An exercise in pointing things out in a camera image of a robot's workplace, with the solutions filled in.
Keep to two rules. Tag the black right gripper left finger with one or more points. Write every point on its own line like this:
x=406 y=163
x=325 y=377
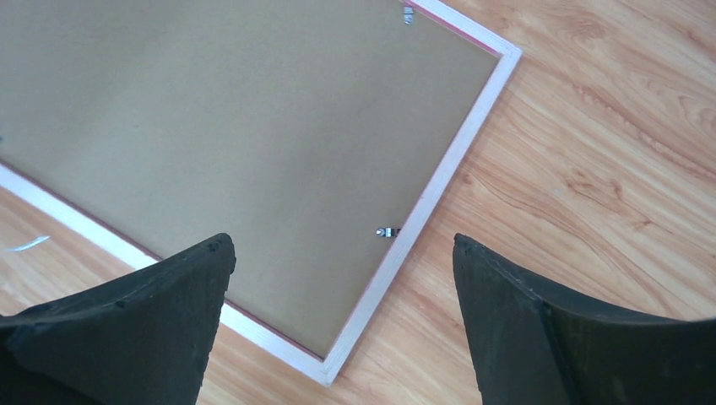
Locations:
x=143 y=338

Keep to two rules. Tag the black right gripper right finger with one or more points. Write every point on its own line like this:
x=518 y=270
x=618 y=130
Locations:
x=533 y=340

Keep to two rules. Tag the wooden picture frame pink inlay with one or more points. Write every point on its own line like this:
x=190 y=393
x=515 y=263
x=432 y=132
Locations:
x=322 y=370

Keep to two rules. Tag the brown cardboard backing board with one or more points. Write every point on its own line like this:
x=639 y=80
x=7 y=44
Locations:
x=296 y=127

